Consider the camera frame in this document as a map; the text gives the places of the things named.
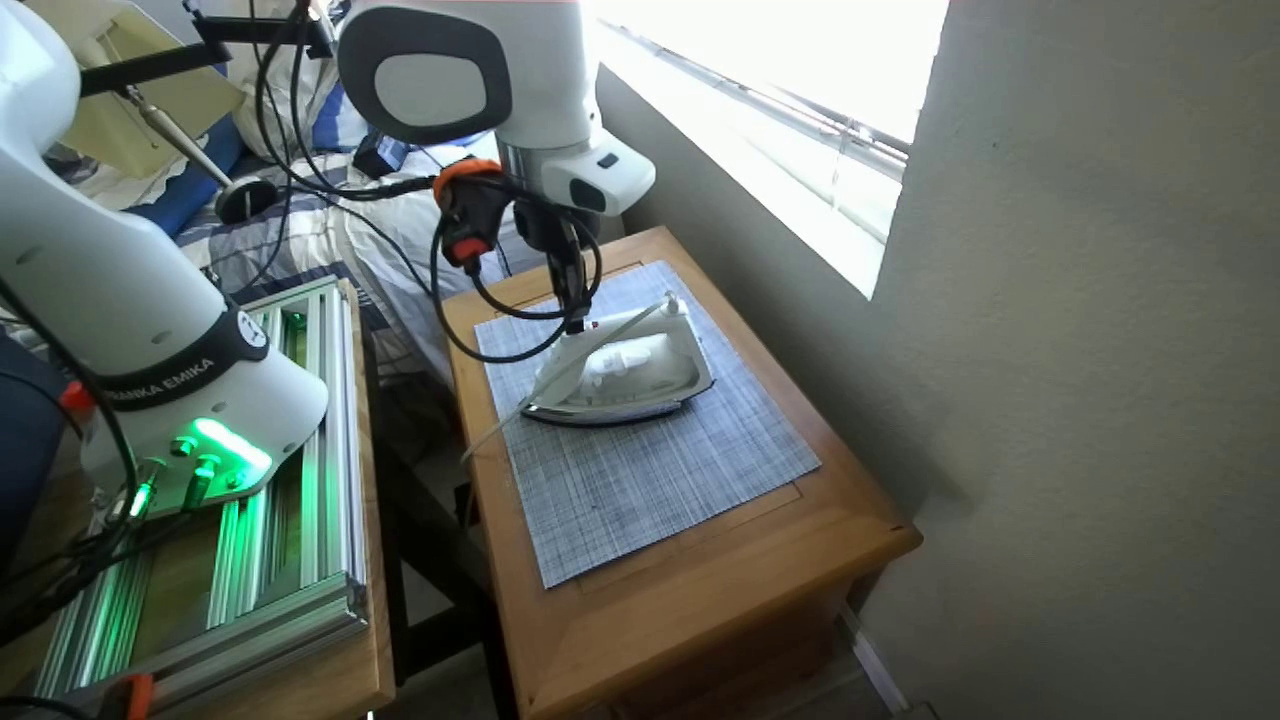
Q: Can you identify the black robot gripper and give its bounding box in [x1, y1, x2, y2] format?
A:
[516, 194, 591, 336]

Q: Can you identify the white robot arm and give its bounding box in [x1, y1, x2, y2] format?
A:
[0, 0, 657, 509]

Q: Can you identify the aluminium rail robot base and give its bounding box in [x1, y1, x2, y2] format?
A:
[32, 276, 367, 712]

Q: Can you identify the white pressing iron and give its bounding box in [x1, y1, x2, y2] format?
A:
[518, 295, 713, 430]

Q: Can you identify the grey checked mat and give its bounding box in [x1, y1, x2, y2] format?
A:
[475, 261, 821, 590]

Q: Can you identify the wooden side table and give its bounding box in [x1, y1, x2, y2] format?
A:
[450, 227, 918, 720]

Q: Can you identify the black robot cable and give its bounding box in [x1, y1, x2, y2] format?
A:
[428, 178, 608, 370]

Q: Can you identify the white iron power cord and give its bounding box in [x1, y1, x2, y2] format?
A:
[454, 386, 550, 465]

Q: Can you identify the orange wrist camera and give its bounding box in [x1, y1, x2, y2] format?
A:
[430, 160, 509, 272]

